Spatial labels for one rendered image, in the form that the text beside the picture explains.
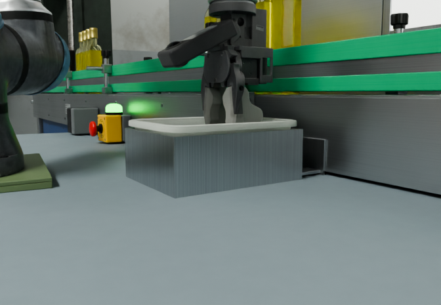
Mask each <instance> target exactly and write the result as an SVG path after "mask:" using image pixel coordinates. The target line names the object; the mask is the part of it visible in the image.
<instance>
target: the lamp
mask: <svg viewBox="0 0 441 305"><path fill-rule="evenodd" d="M105 114H106V115H123V110H122V106H121V105H119V104H108V105H107V106H106V112H105Z"/></svg>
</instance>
